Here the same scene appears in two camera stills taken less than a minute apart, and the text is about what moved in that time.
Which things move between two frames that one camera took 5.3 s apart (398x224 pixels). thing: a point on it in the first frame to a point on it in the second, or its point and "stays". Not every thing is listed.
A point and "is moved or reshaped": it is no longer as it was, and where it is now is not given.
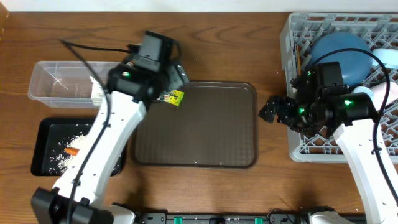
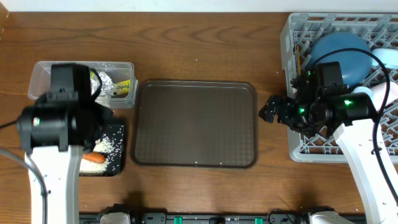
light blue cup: (364, 89) stays
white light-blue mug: (388, 57) stays
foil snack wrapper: (173, 96) is moved or reshaped
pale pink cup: (379, 91) stays
